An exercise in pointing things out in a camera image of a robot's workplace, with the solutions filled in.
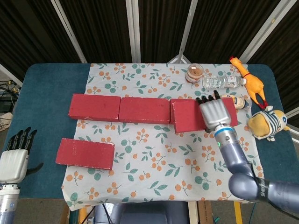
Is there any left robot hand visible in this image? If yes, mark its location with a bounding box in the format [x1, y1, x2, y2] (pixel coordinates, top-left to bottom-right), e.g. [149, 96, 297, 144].
[0, 126, 44, 185]

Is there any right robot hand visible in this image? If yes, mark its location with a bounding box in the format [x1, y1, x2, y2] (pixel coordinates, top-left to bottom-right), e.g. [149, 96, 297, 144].
[195, 90, 232, 131]

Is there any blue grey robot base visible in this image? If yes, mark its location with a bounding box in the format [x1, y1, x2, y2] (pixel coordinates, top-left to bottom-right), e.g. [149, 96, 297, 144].
[94, 201, 189, 224]

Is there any mayonnaise squeeze bottle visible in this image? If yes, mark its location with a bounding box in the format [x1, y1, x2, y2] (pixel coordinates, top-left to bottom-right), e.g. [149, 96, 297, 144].
[220, 93, 252, 110]

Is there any clear plastic water bottle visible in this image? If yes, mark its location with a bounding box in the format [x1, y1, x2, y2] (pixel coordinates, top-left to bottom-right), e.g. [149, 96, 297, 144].
[201, 75, 247, 90]

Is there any clear jar of brown paste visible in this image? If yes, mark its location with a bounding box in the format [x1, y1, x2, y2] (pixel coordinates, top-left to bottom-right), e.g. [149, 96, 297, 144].
[185, 63, 204, 84]

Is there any white sneaker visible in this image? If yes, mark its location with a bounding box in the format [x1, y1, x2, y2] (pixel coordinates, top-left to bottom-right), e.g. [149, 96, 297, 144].
[0, 112, 13, 128]

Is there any yellow rubber chicken toy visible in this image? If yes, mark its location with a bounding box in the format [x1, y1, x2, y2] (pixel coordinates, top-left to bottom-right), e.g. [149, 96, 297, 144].
[228, 56, 270, 109]

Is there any striped zebra plush toy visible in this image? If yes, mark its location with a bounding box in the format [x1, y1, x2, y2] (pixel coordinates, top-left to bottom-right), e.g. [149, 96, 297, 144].
[247, 105, 291, 142]

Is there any teal table cover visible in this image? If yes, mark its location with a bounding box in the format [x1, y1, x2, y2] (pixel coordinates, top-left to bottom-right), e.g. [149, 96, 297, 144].
[0, 63, 299, 199]

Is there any floral fruit print tablecloth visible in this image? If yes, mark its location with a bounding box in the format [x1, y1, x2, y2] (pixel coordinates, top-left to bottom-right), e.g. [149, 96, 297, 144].
[61, 63, 263, 211]

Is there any brown cardboard box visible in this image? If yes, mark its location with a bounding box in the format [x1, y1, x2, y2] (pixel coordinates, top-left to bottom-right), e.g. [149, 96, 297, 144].
[197, 200, 212, 224]

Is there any bundle of floor cables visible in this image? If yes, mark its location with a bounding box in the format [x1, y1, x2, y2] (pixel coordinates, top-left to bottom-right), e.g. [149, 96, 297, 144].
[0, 79, 22, 111]

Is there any dark partition screen white frame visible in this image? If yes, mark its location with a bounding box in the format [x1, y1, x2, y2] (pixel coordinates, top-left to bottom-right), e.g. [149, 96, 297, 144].
[0, 0, 299, 117]

